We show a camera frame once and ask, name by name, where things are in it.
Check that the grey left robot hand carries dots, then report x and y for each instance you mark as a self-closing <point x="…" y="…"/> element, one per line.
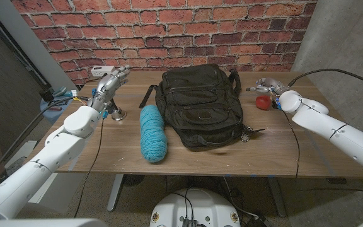
<point x="109" y="86"/>

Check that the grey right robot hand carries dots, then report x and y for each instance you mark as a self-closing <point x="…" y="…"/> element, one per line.
<point x="268" y="85"/>

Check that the red ball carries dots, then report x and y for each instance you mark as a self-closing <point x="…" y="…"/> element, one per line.
<point x="262" y="102"/>

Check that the black backpack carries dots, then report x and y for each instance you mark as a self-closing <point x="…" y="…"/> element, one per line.
<point x="200" y="104"/>

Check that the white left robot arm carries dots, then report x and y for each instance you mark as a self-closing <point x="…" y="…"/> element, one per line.
<point x="49" y="154"/>

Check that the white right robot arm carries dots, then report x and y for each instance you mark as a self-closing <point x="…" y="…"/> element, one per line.
<point x="332" y="126"/>

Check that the teal yarn skein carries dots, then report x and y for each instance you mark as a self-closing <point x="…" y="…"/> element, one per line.
<point x="153" y="135"/>

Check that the white power strip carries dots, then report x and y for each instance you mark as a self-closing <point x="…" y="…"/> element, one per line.
<point x="101" y="70"/>

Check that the small blue box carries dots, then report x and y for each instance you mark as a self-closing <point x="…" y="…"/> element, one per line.
<point x="68" y="94"/>

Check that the grey teal case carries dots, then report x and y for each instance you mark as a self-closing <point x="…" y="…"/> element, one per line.
<point x="58" y="91"/>

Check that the small red item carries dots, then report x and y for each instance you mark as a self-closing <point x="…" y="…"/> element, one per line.
<point x="55" y="108"/>

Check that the black box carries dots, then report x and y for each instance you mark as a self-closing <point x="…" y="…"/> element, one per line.
<point x="46" y="94"/>

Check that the blue round stool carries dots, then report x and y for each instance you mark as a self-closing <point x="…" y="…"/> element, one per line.
<point x="50" y="115"/>

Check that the red brick print backdrop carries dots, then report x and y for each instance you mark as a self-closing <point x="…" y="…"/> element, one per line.
<point x="200" y="31"/>

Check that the black round fan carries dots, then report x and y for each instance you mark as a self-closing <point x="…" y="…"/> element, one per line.
<point x="133" y="180"/>

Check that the grey table leg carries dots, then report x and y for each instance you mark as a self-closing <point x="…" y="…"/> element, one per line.
<point x="115" y="192"/>

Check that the dark table leg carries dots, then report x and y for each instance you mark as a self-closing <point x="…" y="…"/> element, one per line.
<point x="276" y="195"/>

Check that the grey sneaker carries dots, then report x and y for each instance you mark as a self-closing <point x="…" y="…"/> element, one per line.
<point x="11" y="167"/>

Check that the black power adapter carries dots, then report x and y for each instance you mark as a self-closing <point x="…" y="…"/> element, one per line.
<point x="257" y="220"/>

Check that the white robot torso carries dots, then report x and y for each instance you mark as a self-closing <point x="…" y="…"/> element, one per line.
<point x="194" y="205"/>

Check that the white robot chest edge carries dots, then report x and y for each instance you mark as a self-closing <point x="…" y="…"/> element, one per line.
<point x="43" y="223"/>

